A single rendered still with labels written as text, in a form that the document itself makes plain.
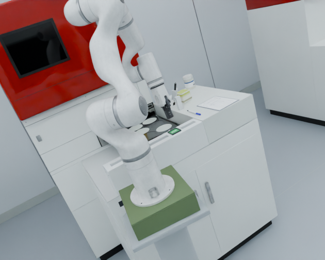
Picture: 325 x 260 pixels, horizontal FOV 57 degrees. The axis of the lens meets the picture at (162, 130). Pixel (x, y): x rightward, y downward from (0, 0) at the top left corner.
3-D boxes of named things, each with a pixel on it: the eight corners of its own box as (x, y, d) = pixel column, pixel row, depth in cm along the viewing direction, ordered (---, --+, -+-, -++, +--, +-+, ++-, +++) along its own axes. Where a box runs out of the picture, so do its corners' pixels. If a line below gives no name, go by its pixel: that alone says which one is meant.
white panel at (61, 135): (50, 174, 190) (20, 119, 175) (158, 120, 216) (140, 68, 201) (51, 176, 188) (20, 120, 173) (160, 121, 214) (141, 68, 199)
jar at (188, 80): (184, 89, 215) (180, 77, 212) (192, 85, 218) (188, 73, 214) (189, 90, 209) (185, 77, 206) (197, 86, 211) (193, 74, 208)
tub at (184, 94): (177, 102, 193) (174, 93, 190) (185, 98, 196) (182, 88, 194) (184, 103, 187) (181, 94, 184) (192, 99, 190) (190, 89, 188)
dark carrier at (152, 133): (109, 137, 195) (109, 136, 195) (153, 115, 206) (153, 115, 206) (127, 152, 166) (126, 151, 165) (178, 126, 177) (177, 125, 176)
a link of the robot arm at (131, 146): (145, 159, 107) (119, 100, 98) (102, 166, 113) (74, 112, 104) (154, 142, 117) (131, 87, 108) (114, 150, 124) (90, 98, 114)
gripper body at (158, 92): (146, 87, 150) (155, 108, 152) (153, 85, 140) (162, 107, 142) (159, 82, 152) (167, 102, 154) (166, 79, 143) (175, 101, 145)
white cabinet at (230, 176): (124, 251, 225) (80, 162, 195) (223, 188, 256) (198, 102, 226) (161, 315, 170) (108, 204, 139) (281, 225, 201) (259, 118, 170)
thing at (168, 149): (112, 188, 150) (101, 165, 145) (199, 140, 168) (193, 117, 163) (118, 196, 142) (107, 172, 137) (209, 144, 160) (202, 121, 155)
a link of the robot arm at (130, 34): (99, 38, 126) (132, 88, 147) (132, 21, 123) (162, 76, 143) (100, 28, 132) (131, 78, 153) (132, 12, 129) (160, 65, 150)
